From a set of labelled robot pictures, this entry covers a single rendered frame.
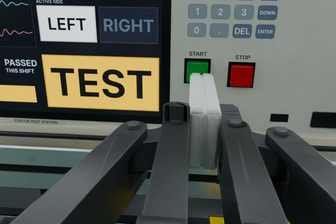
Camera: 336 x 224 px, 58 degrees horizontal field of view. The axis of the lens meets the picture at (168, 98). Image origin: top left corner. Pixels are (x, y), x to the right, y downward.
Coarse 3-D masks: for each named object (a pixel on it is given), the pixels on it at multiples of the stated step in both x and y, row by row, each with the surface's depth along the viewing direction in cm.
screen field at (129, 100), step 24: (48, 72) 28; (72, 72) 27; (96, 72) 27; (120, 72) 27; (144, 72) 27; (48, 96) 28; (72, 96) 28; (96, 96) 28; (120, 96) 28; (144, 96) 28
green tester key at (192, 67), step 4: (188, 64) 26; (192, 64) 26; (196, 64) 26; (200, 64) 26; (204, 64) 26; (188, 68) 26; (192, 68) 26; (196, 68) 26; (200, 68) 26; (204, 68) 26; (188, 72) 26; (192, 72) 26; (196, 72) 26; (200, 72) 26; (204, 72) 26; (188, 76) 26; (188, 80) 26
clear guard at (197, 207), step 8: (192, 200) 28; (200, 200) 28; (208, 200) 28; (216, 200) 28; (192, 208) 27; (200, 208) 27; (208, 208) 27; (216, 208) 27; (192, 216) 26; (200, 216) 26
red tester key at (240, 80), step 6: (234, 66) 26; (240, 66) 26; (246, 66) 25; (252, 66) 26; (234, 72) 26; (240, 72) 26; (246, 72) 26; (252, 72) 26; (234, 78) 26; (240, 78) 26; (246, 78) 26; (234, 84) 26; (240, 84) 26; (246, 84) 26
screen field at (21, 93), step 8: (0, 88) 28; (8, 88) 28; (16, 88) 28; (24, 88) 28; (32, 88) 28; (0, 96) 29; (8, 96) 29; (16, 96) 29; (24, 96) 29; (32, 96) 28
